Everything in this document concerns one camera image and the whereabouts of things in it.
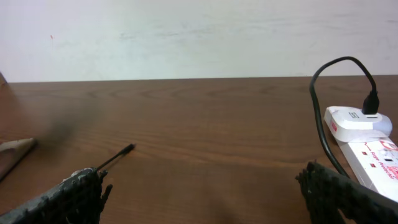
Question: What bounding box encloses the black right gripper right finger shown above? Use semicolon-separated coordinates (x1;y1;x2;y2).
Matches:
295;162;397;224

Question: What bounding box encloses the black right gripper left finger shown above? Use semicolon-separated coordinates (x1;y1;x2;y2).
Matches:
1;168;113;224

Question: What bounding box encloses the white power strip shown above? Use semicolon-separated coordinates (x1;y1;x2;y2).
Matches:
335;137;397;202

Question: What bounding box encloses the white USB charger adapter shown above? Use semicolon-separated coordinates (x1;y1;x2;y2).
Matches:
324;106;392;142

